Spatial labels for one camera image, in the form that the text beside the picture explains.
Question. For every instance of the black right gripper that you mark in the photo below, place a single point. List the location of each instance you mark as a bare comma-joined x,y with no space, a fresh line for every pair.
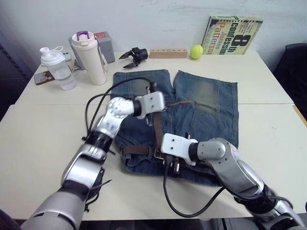
173,164

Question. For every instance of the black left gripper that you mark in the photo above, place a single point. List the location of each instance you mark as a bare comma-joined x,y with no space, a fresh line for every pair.
149,121

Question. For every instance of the brown braided belt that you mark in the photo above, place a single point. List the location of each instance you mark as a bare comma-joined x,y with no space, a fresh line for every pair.
158,129

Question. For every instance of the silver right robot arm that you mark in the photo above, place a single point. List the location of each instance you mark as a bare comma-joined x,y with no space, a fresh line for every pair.
239,167

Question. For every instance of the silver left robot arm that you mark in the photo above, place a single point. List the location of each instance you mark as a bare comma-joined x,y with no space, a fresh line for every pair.
79,167

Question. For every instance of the blue denim shorts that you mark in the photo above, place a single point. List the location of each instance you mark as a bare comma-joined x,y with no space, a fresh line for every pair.
206,119

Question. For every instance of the wooden block with slots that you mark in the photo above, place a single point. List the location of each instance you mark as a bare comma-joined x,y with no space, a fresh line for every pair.
168,53

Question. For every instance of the spare black gripper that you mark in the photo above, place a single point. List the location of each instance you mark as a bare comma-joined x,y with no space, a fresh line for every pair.
138,54

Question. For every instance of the yellow tennis ball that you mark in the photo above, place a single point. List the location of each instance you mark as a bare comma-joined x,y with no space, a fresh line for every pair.
196,51

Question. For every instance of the grey box red label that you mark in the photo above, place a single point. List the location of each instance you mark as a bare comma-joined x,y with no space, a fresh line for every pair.
106,45

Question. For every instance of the cream tumbler purple lid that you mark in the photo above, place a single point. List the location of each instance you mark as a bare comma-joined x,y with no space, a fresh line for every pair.
92,62

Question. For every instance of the paperback book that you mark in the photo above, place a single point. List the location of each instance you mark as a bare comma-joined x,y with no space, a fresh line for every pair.
232,36

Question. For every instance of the small white device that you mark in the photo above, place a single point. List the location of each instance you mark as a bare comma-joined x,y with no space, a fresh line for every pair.
67,57

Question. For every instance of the clear shaker bottle white lid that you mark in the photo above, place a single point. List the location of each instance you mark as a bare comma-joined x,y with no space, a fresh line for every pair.
61,72

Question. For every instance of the phone with brown case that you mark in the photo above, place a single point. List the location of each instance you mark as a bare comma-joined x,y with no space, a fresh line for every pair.
43,78

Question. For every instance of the black chair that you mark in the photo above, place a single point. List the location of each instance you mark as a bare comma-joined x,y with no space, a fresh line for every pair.
293,72

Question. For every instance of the dark rounded shape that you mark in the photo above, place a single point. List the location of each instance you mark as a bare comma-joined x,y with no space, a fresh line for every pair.
8,221

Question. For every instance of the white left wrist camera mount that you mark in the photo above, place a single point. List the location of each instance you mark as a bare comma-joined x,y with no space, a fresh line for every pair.
152,103

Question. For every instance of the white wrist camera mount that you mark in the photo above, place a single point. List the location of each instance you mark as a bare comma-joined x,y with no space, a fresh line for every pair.
175,146
152,103

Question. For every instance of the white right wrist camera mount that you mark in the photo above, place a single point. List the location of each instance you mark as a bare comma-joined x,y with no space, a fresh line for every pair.
175,146

